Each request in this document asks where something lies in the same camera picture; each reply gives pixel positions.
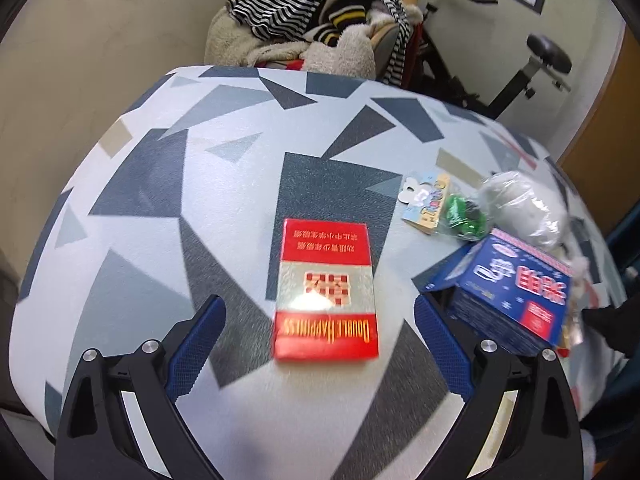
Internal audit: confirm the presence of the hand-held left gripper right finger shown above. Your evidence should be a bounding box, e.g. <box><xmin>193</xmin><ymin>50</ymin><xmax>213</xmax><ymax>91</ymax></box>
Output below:
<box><xmin>414</xmin><ymin>292</ymin><xmax>586</xmax><ymax>480</ymax></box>

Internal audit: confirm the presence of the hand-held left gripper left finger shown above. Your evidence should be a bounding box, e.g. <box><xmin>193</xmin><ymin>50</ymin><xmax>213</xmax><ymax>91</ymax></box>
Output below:
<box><xmin>55</xmin><ymin>294</ymin><xmax>236</xmax><ymax>480</ymax></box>

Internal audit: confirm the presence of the blue cardboard box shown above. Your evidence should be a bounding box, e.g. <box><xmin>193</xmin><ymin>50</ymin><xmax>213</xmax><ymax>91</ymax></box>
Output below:
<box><xmin>419</xmin><ymin>228</ymin><xmax>576</xmax><ymax>356</ymax></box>

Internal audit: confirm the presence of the red cigarette pack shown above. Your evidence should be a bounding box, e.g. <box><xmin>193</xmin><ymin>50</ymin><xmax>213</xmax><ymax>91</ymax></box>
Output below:
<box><xmin>272</xmin><ymin>218</ymin><xmax>379</xmax><ymax>362</ymax></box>

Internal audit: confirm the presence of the clear bag of white cotton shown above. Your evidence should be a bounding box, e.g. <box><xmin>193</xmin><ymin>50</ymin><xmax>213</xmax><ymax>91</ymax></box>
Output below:
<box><xmin>477</xmin><ymin>171</ymin><xmax>571</xmax><ymax>251</ymax></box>

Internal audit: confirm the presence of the green candy packet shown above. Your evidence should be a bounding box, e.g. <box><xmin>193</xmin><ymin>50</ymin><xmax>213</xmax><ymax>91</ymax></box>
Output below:
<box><xmin>440</xmin><ymin>194</ymin><xmax>487</xmax><ymax>241</ymax></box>

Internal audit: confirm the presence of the cartoon printed card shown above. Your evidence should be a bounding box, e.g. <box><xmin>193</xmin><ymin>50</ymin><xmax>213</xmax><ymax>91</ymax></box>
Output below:
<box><xmin>401</xmin><ymin>172</ymin><xmax>452</xmax><ymax>236</ymax></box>

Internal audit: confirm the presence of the wooden panel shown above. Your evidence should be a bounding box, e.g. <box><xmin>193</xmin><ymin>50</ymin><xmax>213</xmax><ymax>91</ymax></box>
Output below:
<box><xmin>557</xmin><ymin>25</ymin><xmax>640</xmax><ymax>241</ymax></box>

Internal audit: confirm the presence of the beige fleece blanket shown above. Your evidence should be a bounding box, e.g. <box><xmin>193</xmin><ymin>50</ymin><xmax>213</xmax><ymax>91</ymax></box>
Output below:
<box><xmin>205</xmin><ymin>7</ymin><xmax>381</xmax><ymax>81</ymax></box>

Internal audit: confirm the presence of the black exercise bike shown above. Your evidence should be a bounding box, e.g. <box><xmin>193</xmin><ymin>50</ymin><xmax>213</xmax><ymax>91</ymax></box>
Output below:
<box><xmin>400</xmin><ymin>0</ymin><xmax>573</xmax><ymax>121</ymax></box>

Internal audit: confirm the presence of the black yellow striped garment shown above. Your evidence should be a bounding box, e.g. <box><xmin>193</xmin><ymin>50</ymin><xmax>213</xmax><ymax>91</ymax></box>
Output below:
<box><xmin>310</xmin><ymin>0</ymin><xmax>371</xmax><ymax>46</ymax></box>

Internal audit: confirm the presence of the black white striped shirt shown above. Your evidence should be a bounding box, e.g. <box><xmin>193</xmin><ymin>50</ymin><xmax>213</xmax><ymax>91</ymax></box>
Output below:
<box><xmin>227</xmin><ymin>0</ymin><xmax>416</xmax><ymax>86</ymax></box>

